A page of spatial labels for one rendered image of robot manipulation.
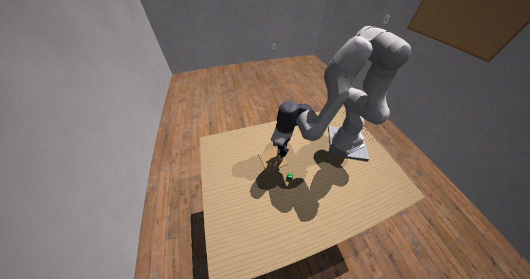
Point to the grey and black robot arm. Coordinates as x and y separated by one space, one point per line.
379 46

